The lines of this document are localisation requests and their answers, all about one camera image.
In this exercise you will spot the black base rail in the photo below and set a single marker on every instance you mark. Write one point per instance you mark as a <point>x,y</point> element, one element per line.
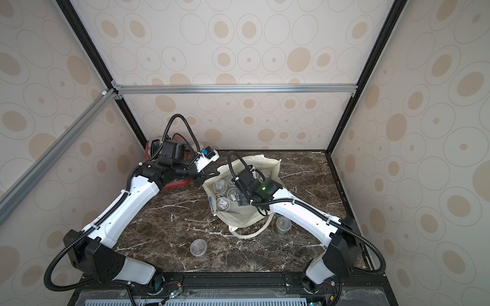
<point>249,288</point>

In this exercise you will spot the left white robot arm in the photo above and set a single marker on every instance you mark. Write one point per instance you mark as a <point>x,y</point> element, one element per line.
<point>91,249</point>

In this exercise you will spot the red chrome toaster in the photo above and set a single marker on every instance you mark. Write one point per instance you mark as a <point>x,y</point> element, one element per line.
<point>167,159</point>

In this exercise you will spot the left diagonal aluminium bar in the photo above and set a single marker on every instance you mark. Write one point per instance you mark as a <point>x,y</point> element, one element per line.
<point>25,184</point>

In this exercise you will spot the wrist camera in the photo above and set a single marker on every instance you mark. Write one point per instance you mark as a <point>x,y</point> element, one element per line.
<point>245,178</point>
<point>205,157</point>

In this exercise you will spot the seed jar in bag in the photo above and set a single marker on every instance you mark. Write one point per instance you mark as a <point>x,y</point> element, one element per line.
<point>234,194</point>
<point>220,187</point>
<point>222,204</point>

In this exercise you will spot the cream canvas tote bag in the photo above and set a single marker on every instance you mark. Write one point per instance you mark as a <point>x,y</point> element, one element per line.
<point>241,214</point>

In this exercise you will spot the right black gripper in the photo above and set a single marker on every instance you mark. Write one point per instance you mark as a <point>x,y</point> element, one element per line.
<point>240,193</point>

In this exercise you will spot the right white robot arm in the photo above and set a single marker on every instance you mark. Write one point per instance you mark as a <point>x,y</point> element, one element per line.
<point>341,238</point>

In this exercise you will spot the horizontal aluminium frame bar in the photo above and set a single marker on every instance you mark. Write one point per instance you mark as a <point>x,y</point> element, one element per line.
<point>237,89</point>

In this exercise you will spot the clear seed jar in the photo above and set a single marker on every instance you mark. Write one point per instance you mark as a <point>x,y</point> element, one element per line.
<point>283,225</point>
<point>198,248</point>

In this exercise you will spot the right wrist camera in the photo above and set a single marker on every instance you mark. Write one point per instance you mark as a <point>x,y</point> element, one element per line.
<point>245,178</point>

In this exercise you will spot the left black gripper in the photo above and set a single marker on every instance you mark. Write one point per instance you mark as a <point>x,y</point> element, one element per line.
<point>207,172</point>

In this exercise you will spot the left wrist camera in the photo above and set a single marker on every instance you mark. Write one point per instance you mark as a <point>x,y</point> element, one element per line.
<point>205,157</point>

